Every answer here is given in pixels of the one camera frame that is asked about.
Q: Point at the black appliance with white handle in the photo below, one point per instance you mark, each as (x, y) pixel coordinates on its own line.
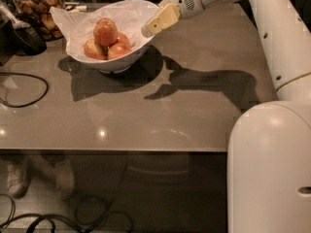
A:
(17, 36)

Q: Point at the left white shoe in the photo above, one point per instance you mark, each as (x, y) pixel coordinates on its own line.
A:
(18, 179)

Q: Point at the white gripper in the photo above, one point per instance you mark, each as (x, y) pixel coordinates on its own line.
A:
(184, 0)

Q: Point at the red apple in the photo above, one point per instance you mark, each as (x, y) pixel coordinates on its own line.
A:
(94, 50)
(105, 32)
(122, 38)
(118, 50)

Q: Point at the glass jar of cookies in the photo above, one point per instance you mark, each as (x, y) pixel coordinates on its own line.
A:
(39, 12)

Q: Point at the white paper liner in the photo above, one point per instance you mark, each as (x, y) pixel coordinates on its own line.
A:
(128, 15)

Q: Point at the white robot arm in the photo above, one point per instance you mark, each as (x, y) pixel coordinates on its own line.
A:
(269, 150)

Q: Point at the right white shoe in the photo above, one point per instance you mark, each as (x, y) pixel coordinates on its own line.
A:
(64, 179)

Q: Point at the white shoe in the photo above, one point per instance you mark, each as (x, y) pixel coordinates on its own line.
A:
(18, 179)
(64, 179)

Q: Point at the white ceramic bowl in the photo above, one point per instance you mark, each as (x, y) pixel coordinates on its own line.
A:
(108, 66)

